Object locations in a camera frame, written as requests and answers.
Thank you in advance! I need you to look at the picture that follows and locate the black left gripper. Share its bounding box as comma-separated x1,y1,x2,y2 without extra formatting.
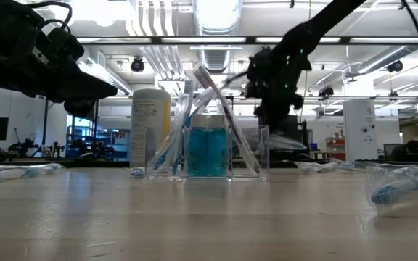
0,0,119,119

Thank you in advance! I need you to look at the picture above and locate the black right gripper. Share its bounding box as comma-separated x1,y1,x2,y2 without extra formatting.
246,39,312,136

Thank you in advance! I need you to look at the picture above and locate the blue white toothbrush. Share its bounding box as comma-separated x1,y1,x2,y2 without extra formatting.
128,166,147,178
364,162,418,218
269,133,308,152
338,160,372,173
171,88,217,175
0,162,65,182

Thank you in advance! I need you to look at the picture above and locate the teal mouthwash bottle white cap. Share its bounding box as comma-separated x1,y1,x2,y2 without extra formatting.
208,114,229,178
187,114,210,178

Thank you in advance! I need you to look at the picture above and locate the clear acrylic organizer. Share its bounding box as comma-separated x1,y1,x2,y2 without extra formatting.
144,125,271,182

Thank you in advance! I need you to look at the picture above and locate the black ceiling spot lamp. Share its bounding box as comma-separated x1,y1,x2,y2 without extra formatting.
387,59,405,73
130,57,146,73
317,85,335,99

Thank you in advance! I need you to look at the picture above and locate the blue lit shelf rack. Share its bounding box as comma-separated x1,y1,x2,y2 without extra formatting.
65,115,130,160

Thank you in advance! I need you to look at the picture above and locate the red shelf cart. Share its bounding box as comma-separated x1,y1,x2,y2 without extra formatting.
324,136,346,160

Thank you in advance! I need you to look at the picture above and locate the white yellow wipes canister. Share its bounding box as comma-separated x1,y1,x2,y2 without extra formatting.
129,88,173,168

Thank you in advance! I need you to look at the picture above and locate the white slatted ceiling fixture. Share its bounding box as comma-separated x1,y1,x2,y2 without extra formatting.
139,45,187,81

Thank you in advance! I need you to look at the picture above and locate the white pillar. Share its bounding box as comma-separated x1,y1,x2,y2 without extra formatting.
343,99,376,162

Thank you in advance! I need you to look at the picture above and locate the black overhead bar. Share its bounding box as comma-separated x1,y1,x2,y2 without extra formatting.
76,35,418,46

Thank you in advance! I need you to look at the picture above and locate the person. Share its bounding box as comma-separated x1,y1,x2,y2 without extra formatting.
390,139,418,162

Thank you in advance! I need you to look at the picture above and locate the white rectangular air duct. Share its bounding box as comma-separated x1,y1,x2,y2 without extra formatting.
78,49,133,96

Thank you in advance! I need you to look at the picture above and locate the black background rig frame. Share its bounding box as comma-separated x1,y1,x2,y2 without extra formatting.
43,97,103,157

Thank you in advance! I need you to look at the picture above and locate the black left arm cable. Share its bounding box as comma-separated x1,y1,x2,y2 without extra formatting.
27,0,74,33

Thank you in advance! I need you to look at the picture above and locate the black aluminium table frame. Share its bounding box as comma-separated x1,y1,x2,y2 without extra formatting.
0,157,418,170

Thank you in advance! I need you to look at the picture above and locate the silver round air duct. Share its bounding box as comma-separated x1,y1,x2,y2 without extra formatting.
193,0,243,72

